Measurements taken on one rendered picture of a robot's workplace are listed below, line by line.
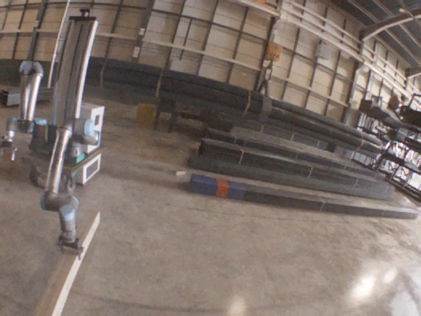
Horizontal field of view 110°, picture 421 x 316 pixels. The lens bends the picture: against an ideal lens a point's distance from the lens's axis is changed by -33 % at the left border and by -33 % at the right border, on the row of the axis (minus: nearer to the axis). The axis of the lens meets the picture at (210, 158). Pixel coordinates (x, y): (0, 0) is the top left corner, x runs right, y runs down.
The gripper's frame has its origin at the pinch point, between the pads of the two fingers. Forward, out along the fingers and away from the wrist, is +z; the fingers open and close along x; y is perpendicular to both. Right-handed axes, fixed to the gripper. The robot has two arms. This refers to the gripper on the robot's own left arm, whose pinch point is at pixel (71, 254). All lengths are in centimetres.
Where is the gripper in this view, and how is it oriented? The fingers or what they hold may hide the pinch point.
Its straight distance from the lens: 147.8
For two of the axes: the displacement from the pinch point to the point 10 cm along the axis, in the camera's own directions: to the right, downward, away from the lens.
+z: -2.4, 9.3, 2.7
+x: 9.6, 1.9, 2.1
